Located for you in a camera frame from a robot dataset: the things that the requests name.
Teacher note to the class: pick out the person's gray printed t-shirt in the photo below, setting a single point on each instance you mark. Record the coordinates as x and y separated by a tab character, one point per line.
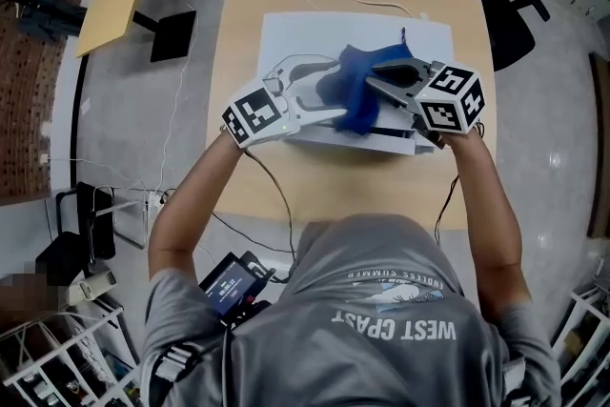
362	348

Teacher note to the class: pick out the brown wooden board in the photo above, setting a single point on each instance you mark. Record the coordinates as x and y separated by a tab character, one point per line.
599	143

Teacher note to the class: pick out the black cantilever chair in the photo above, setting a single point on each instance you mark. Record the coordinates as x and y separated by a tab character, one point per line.
95	224

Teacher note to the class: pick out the small wooden side table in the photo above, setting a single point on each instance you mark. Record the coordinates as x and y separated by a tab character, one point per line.
114	5

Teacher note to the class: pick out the white power strip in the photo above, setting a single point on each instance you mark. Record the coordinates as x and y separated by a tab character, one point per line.
155	205

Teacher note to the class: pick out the person's right forearm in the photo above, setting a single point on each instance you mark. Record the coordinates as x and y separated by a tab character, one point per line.
486	214

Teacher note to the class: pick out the white label printer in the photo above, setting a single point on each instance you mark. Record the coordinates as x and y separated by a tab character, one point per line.
90	287

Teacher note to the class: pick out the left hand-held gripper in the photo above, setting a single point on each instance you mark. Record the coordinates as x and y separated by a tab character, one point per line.
257	112

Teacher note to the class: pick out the white metal shelf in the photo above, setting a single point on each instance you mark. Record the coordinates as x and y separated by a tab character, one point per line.
583	338

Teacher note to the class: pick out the blue cloth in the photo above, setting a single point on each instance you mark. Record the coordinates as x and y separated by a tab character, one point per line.
355	86

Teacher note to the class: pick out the coat rack with dark coat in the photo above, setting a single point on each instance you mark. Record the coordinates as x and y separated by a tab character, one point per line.
43	12

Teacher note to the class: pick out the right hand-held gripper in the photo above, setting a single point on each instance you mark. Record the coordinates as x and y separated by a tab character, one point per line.
450	102

